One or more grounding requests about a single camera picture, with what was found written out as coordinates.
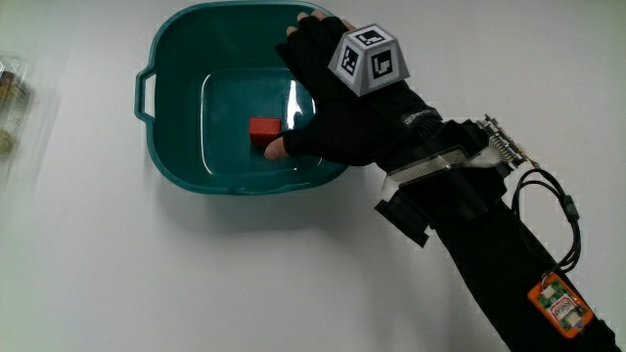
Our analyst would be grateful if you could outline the orange sensor module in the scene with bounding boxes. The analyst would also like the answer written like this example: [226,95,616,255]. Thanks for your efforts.
[526,272,596,339]

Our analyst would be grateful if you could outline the person's right forearm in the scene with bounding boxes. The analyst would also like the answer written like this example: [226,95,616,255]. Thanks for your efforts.
[374,116,622,352]

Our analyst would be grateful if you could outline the clear plastic packet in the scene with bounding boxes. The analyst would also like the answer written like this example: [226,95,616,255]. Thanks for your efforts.
[0,52,33,158]

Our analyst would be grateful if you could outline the teal plastic basin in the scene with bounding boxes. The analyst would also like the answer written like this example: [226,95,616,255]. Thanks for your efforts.
[134,0,350,197]

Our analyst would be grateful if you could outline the flat ribbon cable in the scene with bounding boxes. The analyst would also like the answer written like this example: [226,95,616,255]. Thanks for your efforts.
[380,145,498,193]

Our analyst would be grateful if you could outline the black cable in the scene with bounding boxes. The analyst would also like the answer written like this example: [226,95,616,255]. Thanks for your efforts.
[511,167,583,274]

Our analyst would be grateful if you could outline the red block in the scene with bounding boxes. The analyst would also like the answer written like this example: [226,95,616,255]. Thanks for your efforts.
[247,116,284,149]

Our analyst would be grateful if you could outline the wrist circuit board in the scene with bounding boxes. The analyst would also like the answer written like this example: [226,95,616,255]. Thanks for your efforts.
[474,113,542,171]

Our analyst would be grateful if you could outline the person's right hand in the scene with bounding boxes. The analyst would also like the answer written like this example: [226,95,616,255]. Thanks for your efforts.
[263,9,444,173]

